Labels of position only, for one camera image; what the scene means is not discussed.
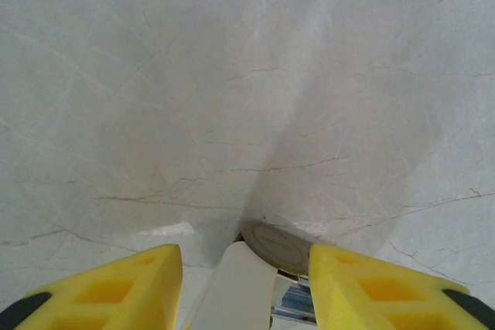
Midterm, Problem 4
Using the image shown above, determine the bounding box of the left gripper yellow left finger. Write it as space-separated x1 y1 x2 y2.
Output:
0 243 183 330

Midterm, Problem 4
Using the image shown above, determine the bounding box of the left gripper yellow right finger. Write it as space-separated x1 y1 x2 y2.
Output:
308 243 495 330

